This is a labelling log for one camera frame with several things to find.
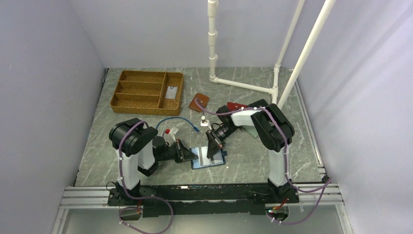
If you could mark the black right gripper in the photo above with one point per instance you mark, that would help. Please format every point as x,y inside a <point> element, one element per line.
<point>213,145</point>

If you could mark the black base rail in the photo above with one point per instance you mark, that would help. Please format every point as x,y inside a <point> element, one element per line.
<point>251,198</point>

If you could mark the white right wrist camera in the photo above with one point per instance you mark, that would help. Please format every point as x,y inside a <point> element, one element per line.
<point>205,122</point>

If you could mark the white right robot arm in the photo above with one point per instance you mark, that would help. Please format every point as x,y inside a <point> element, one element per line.
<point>273,128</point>

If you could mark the wicker cutlery tray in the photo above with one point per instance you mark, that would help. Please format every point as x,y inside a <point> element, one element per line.
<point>143,92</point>

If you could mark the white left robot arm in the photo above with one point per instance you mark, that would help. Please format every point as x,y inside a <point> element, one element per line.
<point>140,149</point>

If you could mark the red leather card holder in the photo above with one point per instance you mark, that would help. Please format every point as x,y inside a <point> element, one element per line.
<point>232,106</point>

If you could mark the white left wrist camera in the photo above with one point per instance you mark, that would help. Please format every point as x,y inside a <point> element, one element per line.
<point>170,134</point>

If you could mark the brown leather card holder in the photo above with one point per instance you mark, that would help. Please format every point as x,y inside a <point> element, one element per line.
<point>199,100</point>

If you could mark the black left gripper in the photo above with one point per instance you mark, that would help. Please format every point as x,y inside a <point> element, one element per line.
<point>186,154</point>

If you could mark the white credit card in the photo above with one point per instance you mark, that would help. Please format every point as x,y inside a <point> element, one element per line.
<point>171,92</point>

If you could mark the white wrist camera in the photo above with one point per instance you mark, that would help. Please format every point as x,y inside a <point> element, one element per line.
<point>205,122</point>
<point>170,134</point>

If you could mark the black leather card holder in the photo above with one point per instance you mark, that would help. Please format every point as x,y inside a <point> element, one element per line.
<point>259,103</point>

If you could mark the blue leather card holder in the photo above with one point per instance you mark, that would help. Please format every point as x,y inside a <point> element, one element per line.
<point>203,161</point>

